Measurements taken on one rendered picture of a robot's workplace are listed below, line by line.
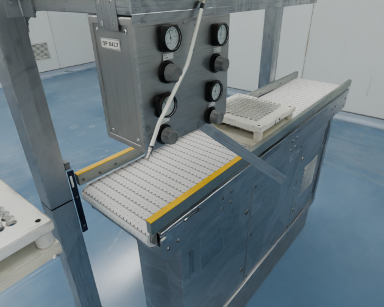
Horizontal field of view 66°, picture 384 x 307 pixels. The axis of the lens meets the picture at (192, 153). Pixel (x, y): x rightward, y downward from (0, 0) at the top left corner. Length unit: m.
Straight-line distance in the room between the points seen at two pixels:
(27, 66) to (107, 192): 0.33
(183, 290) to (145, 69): 0.70
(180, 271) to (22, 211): 0.49
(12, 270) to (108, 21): 0.38
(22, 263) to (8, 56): 0.38
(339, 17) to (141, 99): 3.45
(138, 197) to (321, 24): 3.37
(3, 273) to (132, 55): 0.36
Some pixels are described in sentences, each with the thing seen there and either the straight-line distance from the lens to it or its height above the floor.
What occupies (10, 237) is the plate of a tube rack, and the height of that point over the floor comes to 1.07.
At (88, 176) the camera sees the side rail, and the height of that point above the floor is 0.96.
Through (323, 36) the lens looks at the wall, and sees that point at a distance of 3.84.
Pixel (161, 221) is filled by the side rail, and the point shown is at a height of 0.97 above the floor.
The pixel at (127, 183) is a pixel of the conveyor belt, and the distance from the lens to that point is 0.79.
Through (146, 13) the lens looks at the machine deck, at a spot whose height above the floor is 1.36.
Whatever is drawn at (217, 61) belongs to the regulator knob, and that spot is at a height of 1.27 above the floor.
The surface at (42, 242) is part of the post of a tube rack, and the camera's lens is 0.53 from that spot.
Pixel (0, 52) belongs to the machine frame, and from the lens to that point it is 0.68.
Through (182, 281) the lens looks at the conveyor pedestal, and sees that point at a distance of 0.93.
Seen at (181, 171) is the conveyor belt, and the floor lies 0.94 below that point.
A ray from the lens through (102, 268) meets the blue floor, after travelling 1.88.
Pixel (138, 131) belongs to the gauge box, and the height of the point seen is 1.19.
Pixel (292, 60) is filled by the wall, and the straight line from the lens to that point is 4.00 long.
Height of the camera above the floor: 1.38
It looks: 29 degrees down
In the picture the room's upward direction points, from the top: 1 degrees counter-clockwise
